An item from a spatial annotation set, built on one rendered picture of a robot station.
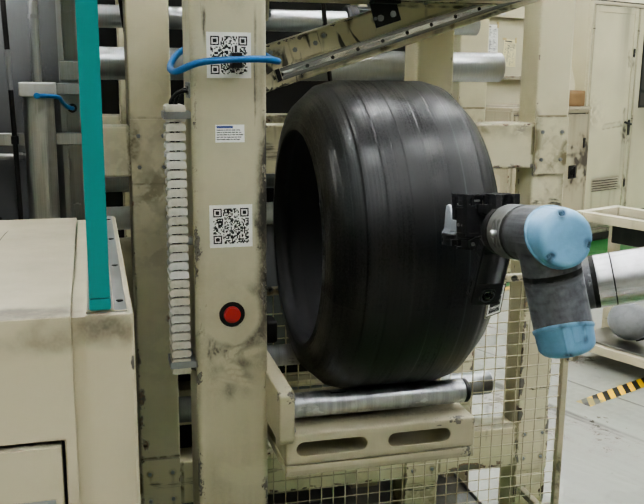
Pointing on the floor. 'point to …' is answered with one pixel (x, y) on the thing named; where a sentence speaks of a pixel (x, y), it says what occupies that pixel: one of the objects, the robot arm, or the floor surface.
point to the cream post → (227, 262)
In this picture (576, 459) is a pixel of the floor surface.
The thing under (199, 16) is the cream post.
